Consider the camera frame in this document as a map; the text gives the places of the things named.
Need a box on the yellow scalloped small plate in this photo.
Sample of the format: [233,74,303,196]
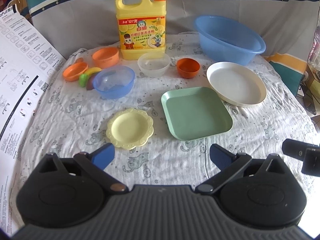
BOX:
[106,108,154,150]

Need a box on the green square plate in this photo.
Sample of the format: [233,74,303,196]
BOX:
[161,87,233,141]

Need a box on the white round plate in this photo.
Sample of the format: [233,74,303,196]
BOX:
[206,62,267,107]

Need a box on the blue transparent bowl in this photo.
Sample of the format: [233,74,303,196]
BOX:
[93,65,135,99]

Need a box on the dark orange small bowl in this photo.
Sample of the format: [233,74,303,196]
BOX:
[176,58,200,79]

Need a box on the clear white plastic bowl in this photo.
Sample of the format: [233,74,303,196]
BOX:
[137,52,171,77]

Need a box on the white cat-print cloth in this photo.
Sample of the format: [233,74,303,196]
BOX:
[10,33,319,204]

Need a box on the green toy vegetable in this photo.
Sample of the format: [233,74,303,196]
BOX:
[79,73,89,87]

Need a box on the yellow toy banana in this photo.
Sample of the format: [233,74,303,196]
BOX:
[84,67,101,76]

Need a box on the light orange shallow dish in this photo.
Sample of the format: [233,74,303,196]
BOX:
[62,61,88,82]

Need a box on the light orange bowl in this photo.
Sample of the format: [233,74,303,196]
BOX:
[92,47,119,69]

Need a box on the white instruction sheet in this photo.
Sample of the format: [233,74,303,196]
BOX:
[1,5,65,235]

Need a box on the large blue plastic basin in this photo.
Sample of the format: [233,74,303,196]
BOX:
[194,15,266,66]

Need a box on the yellow detergent jug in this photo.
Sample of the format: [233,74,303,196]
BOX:
[116,0,167,60]

